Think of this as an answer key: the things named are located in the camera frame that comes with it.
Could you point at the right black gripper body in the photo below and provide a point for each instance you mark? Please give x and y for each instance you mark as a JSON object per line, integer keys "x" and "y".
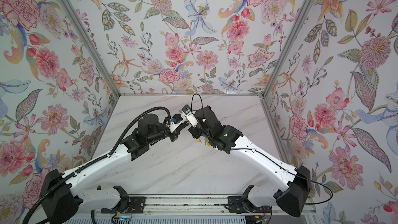
{"x": 196, "y": 133}

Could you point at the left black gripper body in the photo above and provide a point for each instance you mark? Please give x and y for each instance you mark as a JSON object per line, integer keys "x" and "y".
{"x": 173, "y": 135}

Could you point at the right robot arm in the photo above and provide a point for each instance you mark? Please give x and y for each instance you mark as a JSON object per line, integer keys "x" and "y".
{"x": 293, "y": 184}

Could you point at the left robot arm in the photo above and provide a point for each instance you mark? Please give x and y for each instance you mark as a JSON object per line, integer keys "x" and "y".
{"x": 62, "y": 193}

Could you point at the right corner aluminium profile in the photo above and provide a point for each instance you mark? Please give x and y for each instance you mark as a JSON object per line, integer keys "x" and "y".
{"x": 291, "y": 38}

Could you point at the corner aluminium profile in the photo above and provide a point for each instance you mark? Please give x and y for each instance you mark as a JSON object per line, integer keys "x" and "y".
{"x": 87, "y": 42}
{"x": 291, "y": 38}

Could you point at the left corner aluminium profile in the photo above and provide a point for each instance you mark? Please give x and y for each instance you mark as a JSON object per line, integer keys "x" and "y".
{"x": 87, "y": 42}

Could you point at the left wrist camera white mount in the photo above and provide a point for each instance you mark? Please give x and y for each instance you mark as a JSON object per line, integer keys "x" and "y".
{"x": 176, "y": 120}

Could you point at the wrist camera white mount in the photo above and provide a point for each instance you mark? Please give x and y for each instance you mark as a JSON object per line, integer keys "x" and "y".
{"x": 176, "y": 120}
{"x": 189, "y": 116}

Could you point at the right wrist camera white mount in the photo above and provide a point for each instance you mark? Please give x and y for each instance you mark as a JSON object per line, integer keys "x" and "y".
{"x": 189, "y": 116}

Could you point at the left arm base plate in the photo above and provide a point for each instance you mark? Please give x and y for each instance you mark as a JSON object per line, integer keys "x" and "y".
{"x": 130, "y": 205}

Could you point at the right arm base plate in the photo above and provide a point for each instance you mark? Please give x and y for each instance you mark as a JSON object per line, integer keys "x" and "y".
{"x": 240, "y": 205}

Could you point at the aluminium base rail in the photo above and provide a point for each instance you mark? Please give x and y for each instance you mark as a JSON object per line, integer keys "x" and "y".
{"x": 95, "y": 200}

